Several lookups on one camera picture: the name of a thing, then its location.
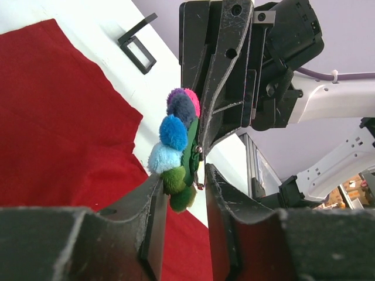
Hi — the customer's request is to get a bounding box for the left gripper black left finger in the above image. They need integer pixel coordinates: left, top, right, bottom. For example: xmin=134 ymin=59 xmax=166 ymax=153
xmin=1 ymin=175 xmax=168 ymax=280

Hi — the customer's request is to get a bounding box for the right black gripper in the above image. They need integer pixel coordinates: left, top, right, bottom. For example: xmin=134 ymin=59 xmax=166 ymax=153
xmin=179 ymin=1 xmax=324 ymax=155

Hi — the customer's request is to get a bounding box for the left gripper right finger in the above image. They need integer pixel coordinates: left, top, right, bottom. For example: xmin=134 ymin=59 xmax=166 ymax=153
xmin=205 ymin=164 xmax=374 ymax=280

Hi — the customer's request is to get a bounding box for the red t-shirt garment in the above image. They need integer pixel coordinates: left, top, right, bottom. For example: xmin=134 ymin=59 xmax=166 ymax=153
xmin=0 ymin=18 xmax=213 ymax=281

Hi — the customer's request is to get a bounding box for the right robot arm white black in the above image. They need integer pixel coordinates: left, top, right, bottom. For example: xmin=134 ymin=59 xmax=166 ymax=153
xmin=179 ymin=1 xmax=374 ymax=209

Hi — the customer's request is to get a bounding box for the black open small box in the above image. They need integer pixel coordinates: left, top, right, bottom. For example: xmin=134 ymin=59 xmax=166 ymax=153
xmin=118 ymin=13 xmax=158 ymax=75

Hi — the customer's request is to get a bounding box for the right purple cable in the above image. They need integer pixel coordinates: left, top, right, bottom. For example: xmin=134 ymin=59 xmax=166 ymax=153
xmin=297 ymin=67 xmax=375 ymax=83

